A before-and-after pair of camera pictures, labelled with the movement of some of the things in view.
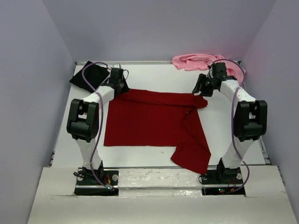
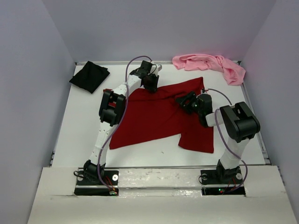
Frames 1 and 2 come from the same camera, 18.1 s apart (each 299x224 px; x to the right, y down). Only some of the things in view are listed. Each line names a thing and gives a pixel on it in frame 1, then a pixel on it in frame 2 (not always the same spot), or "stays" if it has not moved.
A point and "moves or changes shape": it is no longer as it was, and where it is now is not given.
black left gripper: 125,88 → 153,88
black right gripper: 202,80 → 191,95
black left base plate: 88,185 stays
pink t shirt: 201,62 stays
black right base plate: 218,182 stays
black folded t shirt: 94,73 stays
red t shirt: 139,118 moves or changes shape
